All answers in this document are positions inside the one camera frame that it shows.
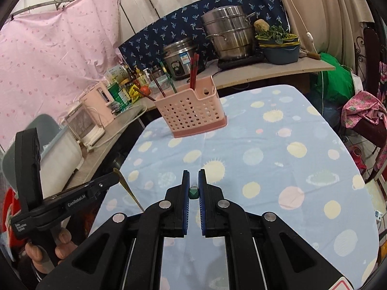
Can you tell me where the green chopstick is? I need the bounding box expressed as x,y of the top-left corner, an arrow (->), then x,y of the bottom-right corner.
189,187 -> 199,200
159,61 -> 177,94

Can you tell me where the gold flower spoon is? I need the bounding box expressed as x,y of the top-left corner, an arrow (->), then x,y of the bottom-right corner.
113,168 -> 144,212

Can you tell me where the dark red chopstick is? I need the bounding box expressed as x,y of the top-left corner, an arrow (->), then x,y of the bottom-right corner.
133,85 -> 155,102

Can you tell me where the person's left hand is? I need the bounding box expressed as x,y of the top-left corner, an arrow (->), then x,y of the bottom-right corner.
25,228 -> 77,274

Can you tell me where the white storage bin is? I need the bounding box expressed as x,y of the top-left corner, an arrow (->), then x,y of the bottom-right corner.
2,113 -> 84,200

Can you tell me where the pink utensil basket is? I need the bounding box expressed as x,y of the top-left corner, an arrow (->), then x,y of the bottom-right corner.
155,76 -> 228,138

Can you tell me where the blue planet tablecloth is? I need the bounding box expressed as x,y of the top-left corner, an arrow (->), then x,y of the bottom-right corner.
93,85 -> 379,289

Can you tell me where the white blender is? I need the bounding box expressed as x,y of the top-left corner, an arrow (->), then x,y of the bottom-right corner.
63,103 -> 105,149

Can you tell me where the red tomato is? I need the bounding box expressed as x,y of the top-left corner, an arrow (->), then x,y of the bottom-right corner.
140,86 -> 151,96

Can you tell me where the yellow snack packet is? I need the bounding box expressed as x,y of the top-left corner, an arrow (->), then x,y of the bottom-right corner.
129,85 -> 141,103

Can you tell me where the clear food container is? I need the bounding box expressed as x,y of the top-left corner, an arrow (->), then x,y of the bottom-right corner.
149,75 -> 171,94

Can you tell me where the yellow oil bottle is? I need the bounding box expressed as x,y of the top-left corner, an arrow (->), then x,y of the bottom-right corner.
135,66 -> 148,87

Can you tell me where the pink electric kettle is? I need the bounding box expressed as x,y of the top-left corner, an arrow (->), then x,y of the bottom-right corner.
79,82 -> 115,127

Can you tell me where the black induction cooker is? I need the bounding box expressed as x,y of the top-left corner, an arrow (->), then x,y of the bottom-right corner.
217,52 -> 265,71

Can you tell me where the steel rice cooker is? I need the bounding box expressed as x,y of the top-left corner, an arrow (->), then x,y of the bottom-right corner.
163,38 -> 199,80

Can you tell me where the navy patterned cloth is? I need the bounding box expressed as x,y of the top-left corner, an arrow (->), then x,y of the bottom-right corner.
119,0 -> 290,69

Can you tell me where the pink floral curtain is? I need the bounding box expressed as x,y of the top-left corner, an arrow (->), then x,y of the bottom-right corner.
1,0 -> 121,149

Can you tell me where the blue basin with greens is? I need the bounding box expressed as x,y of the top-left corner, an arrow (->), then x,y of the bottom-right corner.
255,25 -> 300,65

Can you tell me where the large steel steamer pot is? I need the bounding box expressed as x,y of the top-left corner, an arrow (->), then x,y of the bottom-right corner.
201,5 -> 258,60

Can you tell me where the beige hanging curtain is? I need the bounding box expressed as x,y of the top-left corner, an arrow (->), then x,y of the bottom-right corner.
281,0 -> 374,69

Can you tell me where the white power cord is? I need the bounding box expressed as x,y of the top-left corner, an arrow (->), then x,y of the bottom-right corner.
86,105 -> 149,153

